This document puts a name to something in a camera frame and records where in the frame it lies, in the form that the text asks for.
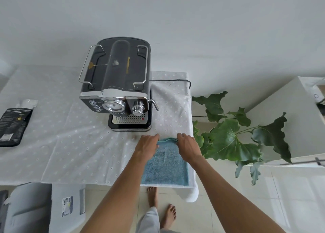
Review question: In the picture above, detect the blue terry towel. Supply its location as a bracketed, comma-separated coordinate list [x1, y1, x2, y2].
[140, 137, 190, 187]

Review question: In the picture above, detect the person's left hand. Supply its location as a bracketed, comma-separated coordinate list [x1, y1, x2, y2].
[134, 134, 161, 162]

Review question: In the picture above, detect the black coffee bag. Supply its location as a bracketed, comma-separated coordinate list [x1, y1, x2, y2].
[0, 99, 38, 148]

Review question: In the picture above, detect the black and chrome espresso machine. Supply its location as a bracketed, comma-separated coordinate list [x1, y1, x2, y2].
[78, 37, 159, 132]

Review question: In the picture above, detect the grey trouser leg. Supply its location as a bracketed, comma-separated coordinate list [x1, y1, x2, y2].
[136, 207, 160, 233]

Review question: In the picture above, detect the white dotted tablecloth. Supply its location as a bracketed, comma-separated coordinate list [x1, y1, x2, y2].
[0, 65, 200, 203]

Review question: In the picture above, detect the person's right hand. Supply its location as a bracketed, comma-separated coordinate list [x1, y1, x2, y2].
[176, 133, 203, 165]

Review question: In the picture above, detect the person's right forearm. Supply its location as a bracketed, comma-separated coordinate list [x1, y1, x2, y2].
[187, 155, 288, 233]

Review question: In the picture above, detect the person's left foot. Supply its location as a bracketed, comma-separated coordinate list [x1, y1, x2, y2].
[147, 186, 158, 208]

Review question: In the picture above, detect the white cabinet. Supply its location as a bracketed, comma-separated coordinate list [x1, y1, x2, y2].
[246, 76, 325, 165]

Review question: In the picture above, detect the white appliance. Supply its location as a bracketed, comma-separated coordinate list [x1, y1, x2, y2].
[308, 84, 325, 114]

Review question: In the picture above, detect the green large-leaf plant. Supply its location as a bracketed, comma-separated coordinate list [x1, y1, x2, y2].
[191, 91, 293, 186]

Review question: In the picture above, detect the grey chair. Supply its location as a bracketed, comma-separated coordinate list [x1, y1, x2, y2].
[0, 182, 53, 233]

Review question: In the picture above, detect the person's foot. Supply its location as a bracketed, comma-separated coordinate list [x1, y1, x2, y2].
[160, 204, 177, 231]
[147, 186, 158, 208]

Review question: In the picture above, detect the white box with label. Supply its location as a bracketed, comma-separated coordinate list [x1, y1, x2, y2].
[51, 184, 87, 233]

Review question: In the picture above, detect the person's left forearm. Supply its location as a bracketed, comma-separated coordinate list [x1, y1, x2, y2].
[80, 152, 152, 233]

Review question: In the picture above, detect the black power cable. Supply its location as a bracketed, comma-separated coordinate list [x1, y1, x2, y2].
[149, 79, 192, 89]

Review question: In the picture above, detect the person's right foot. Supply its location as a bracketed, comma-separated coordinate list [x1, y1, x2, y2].
[160, 204, 177, 231]

